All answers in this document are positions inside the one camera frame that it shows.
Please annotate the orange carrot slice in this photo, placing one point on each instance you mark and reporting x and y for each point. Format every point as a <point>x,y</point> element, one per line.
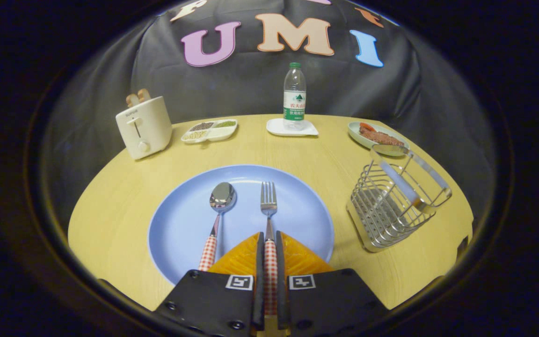
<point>367,126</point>

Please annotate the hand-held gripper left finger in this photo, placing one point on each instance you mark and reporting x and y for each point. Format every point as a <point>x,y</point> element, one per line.
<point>259,281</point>

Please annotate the clear plastic water bottle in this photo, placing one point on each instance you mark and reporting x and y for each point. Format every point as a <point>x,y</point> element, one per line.
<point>294,100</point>

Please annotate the white square coaster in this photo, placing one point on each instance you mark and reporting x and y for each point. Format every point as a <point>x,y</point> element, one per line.
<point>274,126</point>

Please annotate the blue round plate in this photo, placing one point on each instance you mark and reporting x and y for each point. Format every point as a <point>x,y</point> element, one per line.
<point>180,220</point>

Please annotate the black backdrop cloth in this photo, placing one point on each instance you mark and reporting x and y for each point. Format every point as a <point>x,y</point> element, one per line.
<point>251,89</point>

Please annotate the toast slice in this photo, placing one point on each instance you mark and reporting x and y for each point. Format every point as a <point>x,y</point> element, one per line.
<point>144,95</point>
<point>132,99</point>

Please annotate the pale green plate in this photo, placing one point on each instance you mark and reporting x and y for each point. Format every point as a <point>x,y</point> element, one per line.
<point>356,135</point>

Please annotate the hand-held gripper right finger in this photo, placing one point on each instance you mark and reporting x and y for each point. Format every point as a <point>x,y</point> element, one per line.
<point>282,281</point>

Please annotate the cream toaster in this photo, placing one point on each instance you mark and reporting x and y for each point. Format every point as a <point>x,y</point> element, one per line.
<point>150,126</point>

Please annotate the brown grilled meat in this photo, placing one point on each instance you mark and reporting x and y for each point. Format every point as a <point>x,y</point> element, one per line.
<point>382,137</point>

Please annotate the white divided dish with grains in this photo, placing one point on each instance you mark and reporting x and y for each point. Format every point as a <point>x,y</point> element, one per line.
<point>222,133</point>

